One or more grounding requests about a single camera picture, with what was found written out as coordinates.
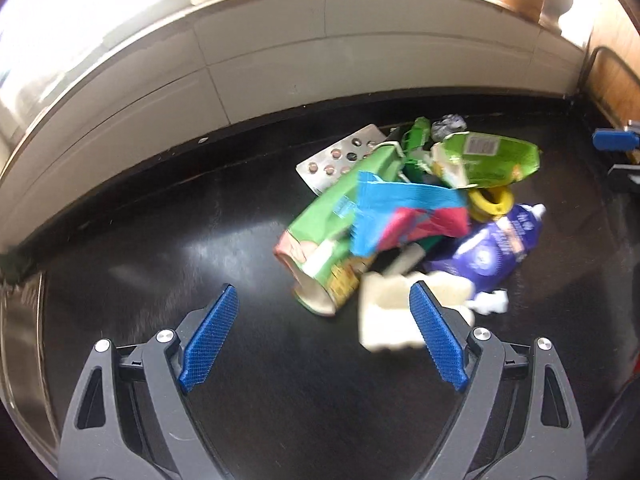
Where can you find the blue and red wrapper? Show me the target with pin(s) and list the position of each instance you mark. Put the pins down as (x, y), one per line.
(400, 200)

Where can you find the silver blister pack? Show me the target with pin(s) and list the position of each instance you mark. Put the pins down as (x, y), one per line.
(340, 157)

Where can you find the purple toothpaste tube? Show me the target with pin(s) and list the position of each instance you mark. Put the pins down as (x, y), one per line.
(490, 250)

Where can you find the white crumpled tissue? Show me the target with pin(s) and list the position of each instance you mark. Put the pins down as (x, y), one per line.
(490, 302)

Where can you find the wooden board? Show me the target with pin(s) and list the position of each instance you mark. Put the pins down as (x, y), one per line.
(617, 80)

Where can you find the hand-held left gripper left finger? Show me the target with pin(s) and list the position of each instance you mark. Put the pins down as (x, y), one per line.
(210, 340)

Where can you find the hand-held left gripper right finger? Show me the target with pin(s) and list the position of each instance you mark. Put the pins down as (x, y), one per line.
(440, 345)

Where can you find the green drink carton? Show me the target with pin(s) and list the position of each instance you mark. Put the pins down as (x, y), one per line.
(320, 220)

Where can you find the small green wrapper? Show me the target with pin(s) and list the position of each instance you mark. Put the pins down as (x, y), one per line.
(417, 135)

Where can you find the dark crumpled foil ball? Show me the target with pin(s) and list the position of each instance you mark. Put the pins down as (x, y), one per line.
(447, 126)

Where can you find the green snack bag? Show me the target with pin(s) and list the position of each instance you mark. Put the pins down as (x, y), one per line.
(495, 165)

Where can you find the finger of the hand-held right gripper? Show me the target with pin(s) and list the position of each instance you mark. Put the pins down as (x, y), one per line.
(615, 140)
(627, 176)

